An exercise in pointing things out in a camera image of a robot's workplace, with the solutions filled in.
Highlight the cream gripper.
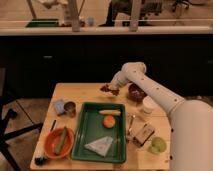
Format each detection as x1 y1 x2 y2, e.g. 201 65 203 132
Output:
109 73 125 90

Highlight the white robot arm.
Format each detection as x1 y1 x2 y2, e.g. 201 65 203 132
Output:
110 62 213 171

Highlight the small metal cup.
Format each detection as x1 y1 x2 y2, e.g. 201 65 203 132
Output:
64 102 76 117

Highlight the green plastic cup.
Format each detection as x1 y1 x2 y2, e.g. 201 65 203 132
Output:
149 137 167 155

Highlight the dark red bowl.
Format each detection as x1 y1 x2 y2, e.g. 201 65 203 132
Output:
128 84 147 102

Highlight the metal spoon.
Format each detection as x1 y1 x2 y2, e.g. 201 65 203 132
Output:
126 115 136 141

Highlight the orange peach fruit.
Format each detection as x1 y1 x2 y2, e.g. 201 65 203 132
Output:
103 115 116 128

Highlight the green plastic tray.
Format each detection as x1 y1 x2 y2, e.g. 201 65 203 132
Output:
71 102 126 163

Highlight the wooden folding table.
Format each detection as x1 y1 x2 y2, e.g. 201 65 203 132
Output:
30 83 169 171

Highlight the black marker pen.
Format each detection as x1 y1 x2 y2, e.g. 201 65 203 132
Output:
50 120 56 132

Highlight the orange plastic bowl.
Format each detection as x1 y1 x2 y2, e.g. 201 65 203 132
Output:
44 127 74 160

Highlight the green cucumber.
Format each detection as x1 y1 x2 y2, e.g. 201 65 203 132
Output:
54 127 67 155

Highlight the green bin in background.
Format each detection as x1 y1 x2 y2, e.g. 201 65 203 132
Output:
26 19 59 28

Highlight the black and white brush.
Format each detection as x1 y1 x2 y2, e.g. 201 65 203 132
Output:
34 151 47 166

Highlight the black chair frame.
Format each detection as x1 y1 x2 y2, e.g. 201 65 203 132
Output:
0 68 44 171

